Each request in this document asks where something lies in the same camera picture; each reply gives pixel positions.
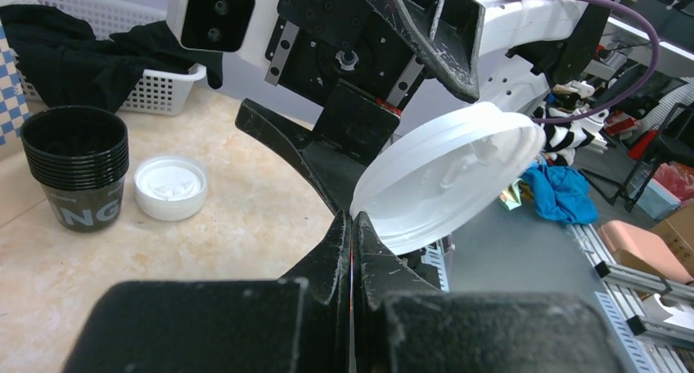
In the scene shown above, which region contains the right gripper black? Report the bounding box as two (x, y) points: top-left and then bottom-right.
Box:
(235, 0), (485, 213)

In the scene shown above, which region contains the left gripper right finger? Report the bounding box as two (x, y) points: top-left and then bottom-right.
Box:
(353, 213), (632, 372)

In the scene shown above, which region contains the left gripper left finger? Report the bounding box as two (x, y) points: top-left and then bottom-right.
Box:
(63, 212), (351, 372)

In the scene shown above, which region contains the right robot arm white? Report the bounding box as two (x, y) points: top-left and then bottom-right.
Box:
(166, 0), (619, 217)

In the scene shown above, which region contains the checkered paper takeout bag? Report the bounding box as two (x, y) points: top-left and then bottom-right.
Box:
(1, 0), (37, 160)

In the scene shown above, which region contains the stack of white lids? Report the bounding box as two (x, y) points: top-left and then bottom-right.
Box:
(133, 155), (210, 222)

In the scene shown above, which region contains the stack of black cups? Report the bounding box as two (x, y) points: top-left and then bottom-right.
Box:
(20, 106), (129, 233)

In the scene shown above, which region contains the white plastic basket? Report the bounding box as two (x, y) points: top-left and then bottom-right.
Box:
(1, 0), (207, 116)

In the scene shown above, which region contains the black cloth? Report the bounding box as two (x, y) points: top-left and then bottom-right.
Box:
(1, 5), (223, 113)

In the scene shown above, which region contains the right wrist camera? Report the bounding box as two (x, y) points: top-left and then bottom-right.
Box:
(166, 0), (255, 52)

